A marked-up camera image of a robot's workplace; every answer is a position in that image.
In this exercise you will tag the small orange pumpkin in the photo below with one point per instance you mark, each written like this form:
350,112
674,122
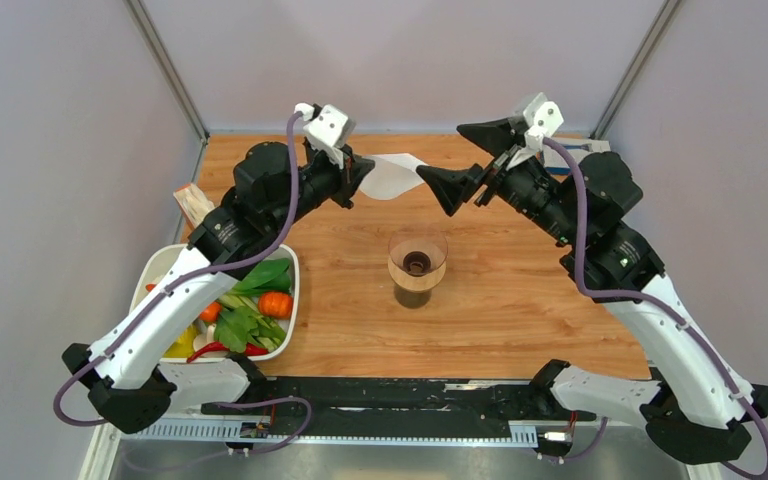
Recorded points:
276,304

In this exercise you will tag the yellow napa cabbage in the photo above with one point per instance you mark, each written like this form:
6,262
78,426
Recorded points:
182,347

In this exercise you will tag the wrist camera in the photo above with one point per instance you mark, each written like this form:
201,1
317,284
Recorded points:
534,120
326,129

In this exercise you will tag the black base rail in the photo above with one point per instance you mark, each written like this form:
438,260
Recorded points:
402,407

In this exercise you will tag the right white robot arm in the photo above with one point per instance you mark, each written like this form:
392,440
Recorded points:
696,407

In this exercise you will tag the orange carrot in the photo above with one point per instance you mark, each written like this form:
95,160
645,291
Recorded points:
209,315

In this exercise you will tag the green bok choy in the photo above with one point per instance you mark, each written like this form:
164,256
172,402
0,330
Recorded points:
267,276

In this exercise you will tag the round wooden dripper holder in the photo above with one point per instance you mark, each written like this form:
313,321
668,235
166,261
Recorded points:
416,284

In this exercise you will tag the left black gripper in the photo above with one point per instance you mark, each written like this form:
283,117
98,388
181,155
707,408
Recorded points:
349,176

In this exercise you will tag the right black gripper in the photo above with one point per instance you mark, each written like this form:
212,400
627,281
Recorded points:
494,136

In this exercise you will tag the white vegetable tray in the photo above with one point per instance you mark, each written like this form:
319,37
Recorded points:
207,330

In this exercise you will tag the green leafy vegetable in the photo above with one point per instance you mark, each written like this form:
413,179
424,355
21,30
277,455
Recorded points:
242,328

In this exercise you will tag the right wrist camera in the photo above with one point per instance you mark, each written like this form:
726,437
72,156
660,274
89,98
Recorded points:
534,120

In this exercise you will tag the coffee filter pack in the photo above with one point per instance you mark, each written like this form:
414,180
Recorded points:
193,203

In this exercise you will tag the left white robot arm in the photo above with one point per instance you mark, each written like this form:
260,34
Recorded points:
128,385

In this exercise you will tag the red chili pepper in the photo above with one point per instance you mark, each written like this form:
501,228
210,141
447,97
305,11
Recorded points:
217,347

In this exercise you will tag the blue white box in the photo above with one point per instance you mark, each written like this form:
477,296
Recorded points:
578,148

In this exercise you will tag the smoked glass carafe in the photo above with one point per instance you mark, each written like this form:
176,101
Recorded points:
411,299

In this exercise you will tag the white paper coffee filter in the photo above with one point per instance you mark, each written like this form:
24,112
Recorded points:
392,176

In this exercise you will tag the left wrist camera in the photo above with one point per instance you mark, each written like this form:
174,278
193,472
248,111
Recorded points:
326,129

